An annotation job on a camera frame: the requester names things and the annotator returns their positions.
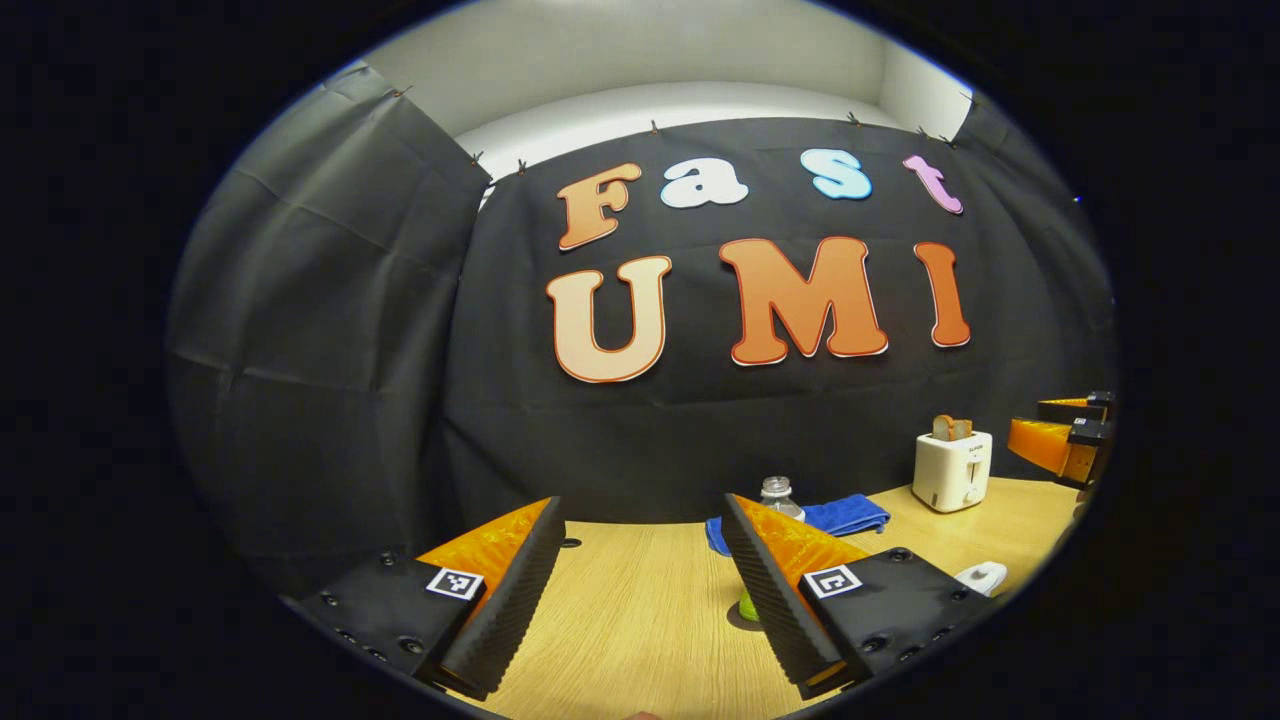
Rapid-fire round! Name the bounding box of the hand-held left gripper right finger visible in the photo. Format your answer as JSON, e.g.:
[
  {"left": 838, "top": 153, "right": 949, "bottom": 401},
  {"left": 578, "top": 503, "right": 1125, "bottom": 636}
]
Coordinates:
[{"left": 722, "top": 493, "right": 1001, "bottom": 701}]

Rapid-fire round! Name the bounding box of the white toaster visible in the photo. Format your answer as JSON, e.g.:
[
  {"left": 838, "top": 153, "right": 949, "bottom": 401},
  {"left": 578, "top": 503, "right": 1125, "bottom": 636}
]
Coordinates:
[{"left": 912, "top": 430, "right": 994, "bottom": 514}]

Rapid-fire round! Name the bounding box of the blue towel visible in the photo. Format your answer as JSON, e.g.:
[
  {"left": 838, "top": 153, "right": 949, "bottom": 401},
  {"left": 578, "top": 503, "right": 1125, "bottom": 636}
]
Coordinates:
[{"left": 705, "top": 493, "right": 891, "bottom": 557}]

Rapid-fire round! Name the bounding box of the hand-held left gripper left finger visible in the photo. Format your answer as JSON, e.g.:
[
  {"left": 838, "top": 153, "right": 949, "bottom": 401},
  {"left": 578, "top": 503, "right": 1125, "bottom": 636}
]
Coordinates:
[{"left": 300, "top": 497, "right": 566, "bottom": 701}]

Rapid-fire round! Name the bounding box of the clear plastic water bottle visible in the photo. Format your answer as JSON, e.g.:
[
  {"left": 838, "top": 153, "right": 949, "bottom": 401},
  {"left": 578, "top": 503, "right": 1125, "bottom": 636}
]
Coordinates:
[{"left": 738, "top": 476, "right": 807, "bottom": 623}]

